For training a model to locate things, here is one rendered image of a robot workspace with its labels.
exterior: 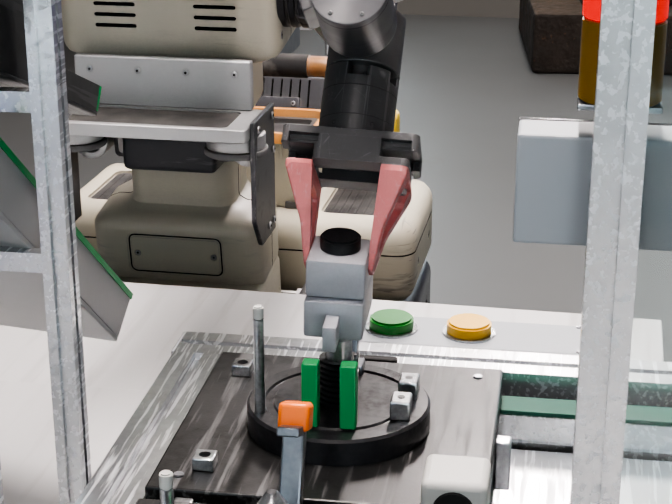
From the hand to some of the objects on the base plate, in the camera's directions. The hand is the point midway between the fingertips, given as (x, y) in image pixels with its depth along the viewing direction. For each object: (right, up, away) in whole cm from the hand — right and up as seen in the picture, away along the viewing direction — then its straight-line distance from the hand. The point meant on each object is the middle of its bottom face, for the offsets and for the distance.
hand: (340, 259), depth 107 cm
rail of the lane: (+30, -19, +18) cm, 40 cm away
